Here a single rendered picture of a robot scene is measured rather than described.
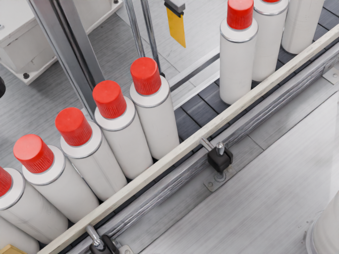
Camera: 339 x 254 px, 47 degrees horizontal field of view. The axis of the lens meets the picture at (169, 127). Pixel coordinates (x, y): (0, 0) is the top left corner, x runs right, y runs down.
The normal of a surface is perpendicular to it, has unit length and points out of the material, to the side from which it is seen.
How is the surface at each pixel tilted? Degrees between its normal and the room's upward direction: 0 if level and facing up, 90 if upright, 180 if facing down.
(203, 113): 0
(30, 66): 90
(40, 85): 0
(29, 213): 90
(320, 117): 0
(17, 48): 90
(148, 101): 42
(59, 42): 90
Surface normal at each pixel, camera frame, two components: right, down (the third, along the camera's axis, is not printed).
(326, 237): -0.96, 0.28
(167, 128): 0.67, 0.61
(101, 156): 0.83, 0.43
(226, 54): -0.74, 0.62
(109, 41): -0.11, -0.50
